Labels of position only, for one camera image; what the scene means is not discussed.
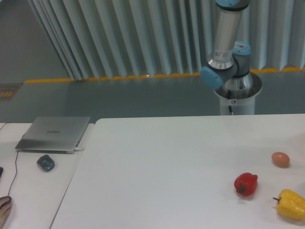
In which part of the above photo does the person's hand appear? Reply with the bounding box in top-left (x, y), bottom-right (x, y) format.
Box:
top-left (0, 196), bottom-right (11, 228)

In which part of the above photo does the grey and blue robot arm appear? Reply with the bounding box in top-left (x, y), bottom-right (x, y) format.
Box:
top-left (200, 0), bottom-right (249, 89)

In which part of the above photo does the black computer mouse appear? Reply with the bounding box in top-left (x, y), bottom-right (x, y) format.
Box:
top-left (6, 197), bottom-right (12, 211)

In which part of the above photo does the small dark grey dish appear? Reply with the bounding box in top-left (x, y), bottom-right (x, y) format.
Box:
top-left (37, 155), bottom-right (55, 172)

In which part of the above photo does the silver closed laptop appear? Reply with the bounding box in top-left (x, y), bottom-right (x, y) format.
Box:
top-left (15, 116), bottom-right (90, 154)

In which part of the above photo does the folded white partition screen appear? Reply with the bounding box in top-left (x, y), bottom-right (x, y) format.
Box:
top-left (30, 0), bottom-right (305, 81)

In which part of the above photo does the red bell pepper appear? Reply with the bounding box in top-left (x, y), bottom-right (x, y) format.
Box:
top-left (234, 172), bottom-right (258, 197)

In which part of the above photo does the brown egg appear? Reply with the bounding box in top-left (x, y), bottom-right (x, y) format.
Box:
top-left (271, 152), bottom-right (290, 167)

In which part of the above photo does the yellow bell pepper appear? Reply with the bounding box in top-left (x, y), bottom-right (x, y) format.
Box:
top-left (273, 189), bottom-right (305, 220)

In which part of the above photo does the black mouse cable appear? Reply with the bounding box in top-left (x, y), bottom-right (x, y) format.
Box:
top-left (0, 122), bottom-right (20, 197)

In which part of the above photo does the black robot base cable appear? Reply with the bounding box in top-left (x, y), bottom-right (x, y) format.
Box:
top-left (226, 89), bottom-right (235, 116)

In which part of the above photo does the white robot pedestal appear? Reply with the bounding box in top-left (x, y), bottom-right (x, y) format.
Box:
top-left (214, 72), bottom-right (262, 115)

